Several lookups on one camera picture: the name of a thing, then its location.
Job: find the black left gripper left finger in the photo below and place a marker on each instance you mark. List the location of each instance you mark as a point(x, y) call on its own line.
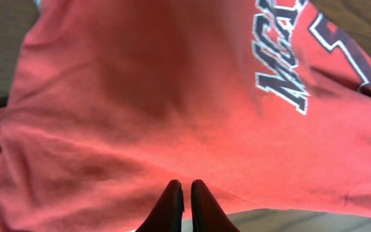
point(166, 215)

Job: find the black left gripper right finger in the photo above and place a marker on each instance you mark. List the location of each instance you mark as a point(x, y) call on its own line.
point(207, 215)

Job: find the red orange t-shirt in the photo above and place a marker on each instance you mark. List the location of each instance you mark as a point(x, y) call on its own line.
point(267, 102)

